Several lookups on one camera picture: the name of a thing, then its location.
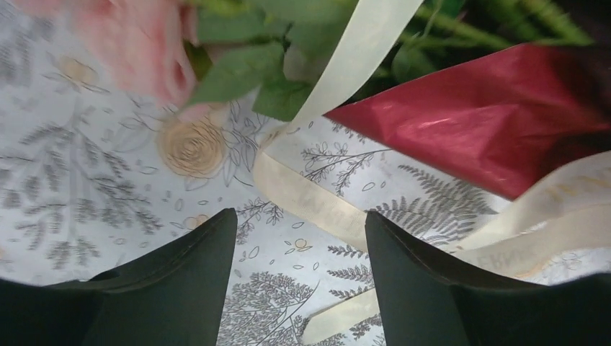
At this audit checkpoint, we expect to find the floral tablecloth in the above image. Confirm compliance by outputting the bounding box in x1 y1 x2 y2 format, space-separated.
0 0 611 346

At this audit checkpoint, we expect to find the pink fake flower stem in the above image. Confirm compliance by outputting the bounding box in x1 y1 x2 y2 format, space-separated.
14 1 595 121

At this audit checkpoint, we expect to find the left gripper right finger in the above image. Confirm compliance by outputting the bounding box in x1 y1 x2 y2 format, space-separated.
365 211 610 345

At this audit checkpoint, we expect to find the cream ribbon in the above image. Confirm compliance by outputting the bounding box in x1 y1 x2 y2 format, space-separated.
253 27 610 344

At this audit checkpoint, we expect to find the dark red wrapping paper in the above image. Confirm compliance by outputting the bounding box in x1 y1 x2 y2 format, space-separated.
328 44 610 199

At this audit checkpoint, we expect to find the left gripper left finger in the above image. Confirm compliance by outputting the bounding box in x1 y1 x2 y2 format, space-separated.
1 208 237 345

